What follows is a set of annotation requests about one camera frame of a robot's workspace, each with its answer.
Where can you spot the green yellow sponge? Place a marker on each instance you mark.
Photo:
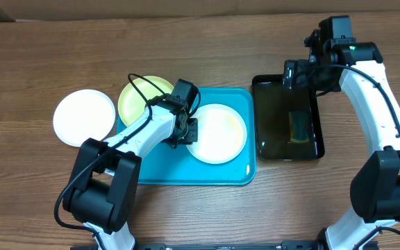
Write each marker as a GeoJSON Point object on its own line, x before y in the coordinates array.
{"type": "Point", "coordinates": [298, 127]}

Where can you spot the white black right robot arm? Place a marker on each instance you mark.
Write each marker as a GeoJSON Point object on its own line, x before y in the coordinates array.
{"type": "Point", "coordinates": [339, 63]}

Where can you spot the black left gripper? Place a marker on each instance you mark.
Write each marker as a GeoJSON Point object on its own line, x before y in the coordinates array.
{"type": "Point", "coordinates": [193, 137]}

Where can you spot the white plate with orange smear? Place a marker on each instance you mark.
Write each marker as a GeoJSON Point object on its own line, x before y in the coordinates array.
{"type": "Point", "coordinates": [84, 114]}

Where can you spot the white plate with ketchup streak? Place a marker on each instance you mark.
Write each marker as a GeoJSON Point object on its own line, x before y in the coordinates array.
{"type": "Point", "coordinates": [222, 134]}

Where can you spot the teal plastic tray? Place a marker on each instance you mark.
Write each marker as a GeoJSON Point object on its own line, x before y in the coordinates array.
{"type": "Point", "coordinates": [167, 166]}

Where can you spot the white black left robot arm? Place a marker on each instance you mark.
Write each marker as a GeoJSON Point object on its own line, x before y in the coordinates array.
{"type": "Point", "coordinates": [101, 190]}

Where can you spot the yellow plate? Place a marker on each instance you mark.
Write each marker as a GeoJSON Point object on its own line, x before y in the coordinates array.
{"type": "Point", "coordinates": [131, 105]}

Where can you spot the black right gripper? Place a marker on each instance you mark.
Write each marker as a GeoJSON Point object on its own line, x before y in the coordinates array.
{"type": "Point", "coordinates": [289, 74]}

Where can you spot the black water tray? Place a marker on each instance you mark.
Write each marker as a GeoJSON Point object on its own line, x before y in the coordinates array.
{"type": "Point", "coordinates": [272, 105]}

